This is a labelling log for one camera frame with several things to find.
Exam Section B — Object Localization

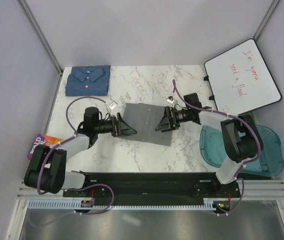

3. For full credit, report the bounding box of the Roald Dahl book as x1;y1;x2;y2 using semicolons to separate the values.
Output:
27;133;63;160

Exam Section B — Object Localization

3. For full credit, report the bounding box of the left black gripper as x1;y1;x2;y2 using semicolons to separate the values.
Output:
94;113;137;138

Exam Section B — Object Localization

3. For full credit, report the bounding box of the white whiteboard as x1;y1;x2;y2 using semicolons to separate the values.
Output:
204;39;282;115

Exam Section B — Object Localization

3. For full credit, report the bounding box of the right aluminium frame post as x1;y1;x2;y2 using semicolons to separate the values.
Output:
253;0;281;42

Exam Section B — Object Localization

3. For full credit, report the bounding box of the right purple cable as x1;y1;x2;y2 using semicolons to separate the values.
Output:
172;79;264;217

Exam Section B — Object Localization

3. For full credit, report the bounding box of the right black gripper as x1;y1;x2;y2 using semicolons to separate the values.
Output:
155;106;191;133

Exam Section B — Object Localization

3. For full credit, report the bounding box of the left aluminium frame post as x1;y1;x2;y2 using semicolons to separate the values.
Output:
17;0;63;76

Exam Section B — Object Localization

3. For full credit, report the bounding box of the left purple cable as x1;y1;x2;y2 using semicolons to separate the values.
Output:
26;96;115;228

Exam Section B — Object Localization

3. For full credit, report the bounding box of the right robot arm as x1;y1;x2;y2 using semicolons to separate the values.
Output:
155;93;264;197

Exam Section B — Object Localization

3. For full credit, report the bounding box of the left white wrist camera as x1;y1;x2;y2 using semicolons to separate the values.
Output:
107;101;117;113

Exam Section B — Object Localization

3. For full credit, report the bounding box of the blue checked folded shirt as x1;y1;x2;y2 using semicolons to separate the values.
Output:
65;65;111;97

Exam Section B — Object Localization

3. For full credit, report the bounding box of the teal plastic bin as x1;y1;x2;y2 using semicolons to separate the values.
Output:
200;125;284;177

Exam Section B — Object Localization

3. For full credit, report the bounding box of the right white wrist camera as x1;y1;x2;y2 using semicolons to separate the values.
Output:
166;96;176;105

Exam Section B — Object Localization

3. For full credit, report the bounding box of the purple cable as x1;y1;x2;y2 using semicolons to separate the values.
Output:
172;79;264;217
26;96;115;228

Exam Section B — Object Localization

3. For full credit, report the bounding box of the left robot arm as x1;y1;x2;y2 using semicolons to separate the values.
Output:
24;107;137;197

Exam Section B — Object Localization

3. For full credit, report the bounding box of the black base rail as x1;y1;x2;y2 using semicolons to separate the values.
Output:
63;172;241;205

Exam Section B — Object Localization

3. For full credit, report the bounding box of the aluminium frame post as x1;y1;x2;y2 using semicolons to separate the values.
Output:
17;0;63;76
253;0;281;42

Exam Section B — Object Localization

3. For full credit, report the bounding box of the grey long sleeve shirt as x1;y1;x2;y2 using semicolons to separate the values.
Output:
123;103;172;146

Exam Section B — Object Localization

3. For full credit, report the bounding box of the white slotted cable duct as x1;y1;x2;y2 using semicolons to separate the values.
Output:
27;199;226;211

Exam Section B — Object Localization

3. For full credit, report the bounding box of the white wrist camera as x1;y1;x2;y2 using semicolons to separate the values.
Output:
107;101;117;113
166;96;176;105

